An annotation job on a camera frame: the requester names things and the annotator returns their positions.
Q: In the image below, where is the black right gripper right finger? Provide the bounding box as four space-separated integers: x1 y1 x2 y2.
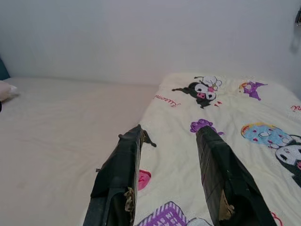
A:
195 125 278 226

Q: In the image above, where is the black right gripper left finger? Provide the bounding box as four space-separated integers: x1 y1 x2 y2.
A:
82 124 158 226

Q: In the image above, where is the cream cartoon print blanket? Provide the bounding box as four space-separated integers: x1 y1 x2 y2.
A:
134 72 301 226

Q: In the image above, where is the cream sheeted bed mattress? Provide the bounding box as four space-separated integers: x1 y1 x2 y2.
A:
0 75 163 226

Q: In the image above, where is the teal upholstered bed frame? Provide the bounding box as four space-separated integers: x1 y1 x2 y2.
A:
0 57 10 80

